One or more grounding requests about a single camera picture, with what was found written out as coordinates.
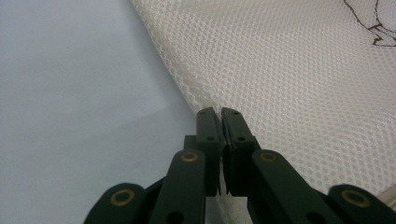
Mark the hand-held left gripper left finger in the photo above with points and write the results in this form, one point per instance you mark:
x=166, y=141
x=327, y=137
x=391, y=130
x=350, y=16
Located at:
x=211, y=146

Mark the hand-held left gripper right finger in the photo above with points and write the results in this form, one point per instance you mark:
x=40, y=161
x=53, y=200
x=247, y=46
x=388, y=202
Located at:
x=238, y=149

